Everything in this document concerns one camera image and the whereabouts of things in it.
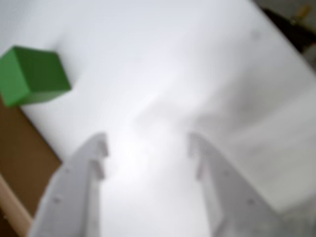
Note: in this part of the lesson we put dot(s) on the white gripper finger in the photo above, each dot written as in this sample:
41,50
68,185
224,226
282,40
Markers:
74,197
234,205

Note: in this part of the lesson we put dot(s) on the green cube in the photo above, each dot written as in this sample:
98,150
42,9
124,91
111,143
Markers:
37,71

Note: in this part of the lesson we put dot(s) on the brown cardboard box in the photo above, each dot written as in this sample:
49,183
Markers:
19,153

